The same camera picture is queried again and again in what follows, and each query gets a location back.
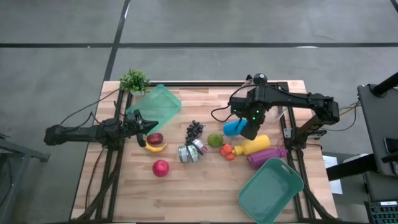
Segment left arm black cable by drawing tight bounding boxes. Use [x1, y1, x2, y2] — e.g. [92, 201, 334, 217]
[58, 88, 122, 127]

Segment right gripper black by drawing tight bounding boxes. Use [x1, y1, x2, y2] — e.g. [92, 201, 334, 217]
[239, 86, 272, 142]

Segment bright red round fruit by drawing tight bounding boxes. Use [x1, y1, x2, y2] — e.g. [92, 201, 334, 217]
[152, 159, 170, 179]

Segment yellow plastic bottle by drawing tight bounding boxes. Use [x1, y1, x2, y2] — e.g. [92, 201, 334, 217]
[233, 134, 272, 156]

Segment red labelled tin can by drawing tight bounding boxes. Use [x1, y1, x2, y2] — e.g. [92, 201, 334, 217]
[192, 138, 208, 156]

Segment silver tin can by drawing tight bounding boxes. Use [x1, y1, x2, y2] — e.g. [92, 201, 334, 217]
[178, 145, 190, 164]
[186, 144, 200, 163]

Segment black cable bundle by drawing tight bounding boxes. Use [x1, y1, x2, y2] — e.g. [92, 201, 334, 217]
[303, 183, 337, 223]
[74, 146, 124, 223]

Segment green pear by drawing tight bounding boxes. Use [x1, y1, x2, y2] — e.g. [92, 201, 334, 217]
[207, 133, 225, 149]

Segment small green potted plant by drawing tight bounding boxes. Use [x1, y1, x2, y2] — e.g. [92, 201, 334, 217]
[119, 69, 151, 97]

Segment clear bottle black cap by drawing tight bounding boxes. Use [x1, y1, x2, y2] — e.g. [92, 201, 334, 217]
[248, 72, 269, 91]

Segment black aluminium table frame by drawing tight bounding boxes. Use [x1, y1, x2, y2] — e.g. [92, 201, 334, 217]
[70, 81, 340, 223]

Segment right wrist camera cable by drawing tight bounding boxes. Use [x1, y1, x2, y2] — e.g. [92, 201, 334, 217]
[210, 83, 249, 124]

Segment grey metal stand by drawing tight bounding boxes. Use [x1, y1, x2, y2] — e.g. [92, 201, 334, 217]
[0, 133, 50, 224]

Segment black side desk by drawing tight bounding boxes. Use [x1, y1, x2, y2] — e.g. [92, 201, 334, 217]
[356, 72, 398, 178]

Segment white paper sheet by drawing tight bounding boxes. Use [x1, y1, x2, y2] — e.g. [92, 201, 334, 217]
[322, 154, 344, 195]

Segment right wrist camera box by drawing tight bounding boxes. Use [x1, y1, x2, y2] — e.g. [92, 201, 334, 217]
[229, 95, 250, 118]

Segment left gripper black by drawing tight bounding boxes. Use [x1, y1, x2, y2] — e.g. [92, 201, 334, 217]
[124, 119, 159, 148]

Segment dark grape bunch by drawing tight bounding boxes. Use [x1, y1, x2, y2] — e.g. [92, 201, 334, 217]
[185, 120, 205, 146]

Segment teal plastic tray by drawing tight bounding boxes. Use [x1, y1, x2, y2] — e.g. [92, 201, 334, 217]
[238, 157, 305, 224]

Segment yellow banana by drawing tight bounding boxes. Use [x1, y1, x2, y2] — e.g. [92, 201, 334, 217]
[142, 136, 168, 154]

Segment keyboard with blue keys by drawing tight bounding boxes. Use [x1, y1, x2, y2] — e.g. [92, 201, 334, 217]
[363, 200, 398, 224]

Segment black phone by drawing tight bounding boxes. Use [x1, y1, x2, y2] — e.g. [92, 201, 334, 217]
[384, 136, 398, 155]

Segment right arm cables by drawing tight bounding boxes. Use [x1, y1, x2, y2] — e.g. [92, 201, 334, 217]
[337, 99, 363, 133]

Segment dark red apple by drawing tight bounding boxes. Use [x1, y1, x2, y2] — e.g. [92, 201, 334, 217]
[146, 133, 164, 146]

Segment clear plastic bin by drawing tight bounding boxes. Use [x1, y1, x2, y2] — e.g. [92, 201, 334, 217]
[233, 75, 289, 124]

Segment translucent green plastic bin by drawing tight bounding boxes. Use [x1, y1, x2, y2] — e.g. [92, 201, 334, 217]
[126, 83, 183, 135]

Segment purple plastic bottle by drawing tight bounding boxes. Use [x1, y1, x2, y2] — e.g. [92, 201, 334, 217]
[247, 147, 289, 170]

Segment blue plastic bottle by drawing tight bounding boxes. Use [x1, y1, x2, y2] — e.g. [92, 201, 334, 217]
[223, 119, 249, 138]

